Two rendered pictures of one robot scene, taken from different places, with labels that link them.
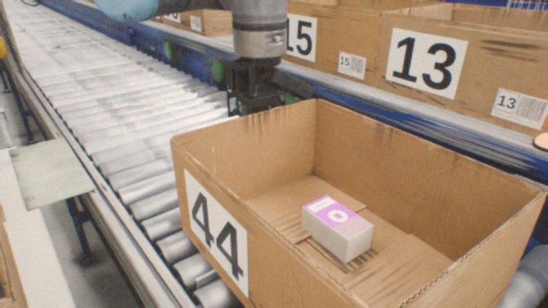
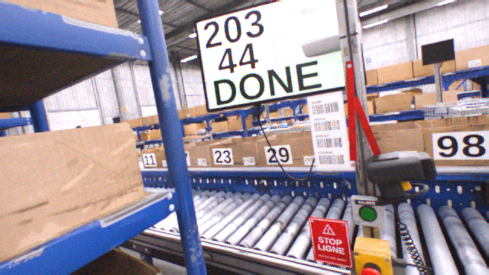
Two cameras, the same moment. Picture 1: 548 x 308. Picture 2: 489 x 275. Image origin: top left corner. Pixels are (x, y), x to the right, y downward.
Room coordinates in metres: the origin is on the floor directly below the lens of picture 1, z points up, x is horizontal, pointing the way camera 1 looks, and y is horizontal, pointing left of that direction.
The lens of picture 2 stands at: (1.08, 1.52, 1.23)
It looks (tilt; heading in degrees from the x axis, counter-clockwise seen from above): 5 degrees down; 342
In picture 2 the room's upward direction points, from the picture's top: 9 degrees counter-clockwise
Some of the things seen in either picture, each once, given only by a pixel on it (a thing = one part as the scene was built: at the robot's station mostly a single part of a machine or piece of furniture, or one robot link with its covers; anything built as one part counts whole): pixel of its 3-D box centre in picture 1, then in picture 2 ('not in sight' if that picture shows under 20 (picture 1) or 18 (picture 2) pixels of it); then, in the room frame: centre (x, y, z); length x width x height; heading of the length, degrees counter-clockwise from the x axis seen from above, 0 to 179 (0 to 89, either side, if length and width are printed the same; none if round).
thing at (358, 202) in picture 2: not in sight; (367, 211); (1.50, 1.09, 0.95); 0.07 x 0.03 x 0.07; 38
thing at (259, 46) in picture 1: (261, 42); not in sight; (0.64, 0.02, 1.02); 0.10 x 0.09 x 0.05; 38
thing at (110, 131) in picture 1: (167, 121); not in sight; (1.01, 0.31, 0.72); 0.52 x 0.05 x 0.05; 128
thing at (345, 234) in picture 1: (335, 226); not in sight; (0.46, -0.09, 0.78); 0.10 x 0.06 x 0.05; 37
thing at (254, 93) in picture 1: (257, 90); not in sight; (0.64, 0.03, 0.94); 0.09 x 0.08 x 0.12; 128
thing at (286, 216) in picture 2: (68, 50); (283, 221); (1.98, 1.08, 0.72); 0.52 x 0.05 x 0.05; 128
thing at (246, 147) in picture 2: not in sight; (243, 151); (2.61, 1.00, 0.96); 0.39 x 0.29 x 0.17; 38
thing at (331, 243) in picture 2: not in sight; (341, 243); (1.56, 1.13, 0.85); 0.16 x 0.01 x 0.13; 38
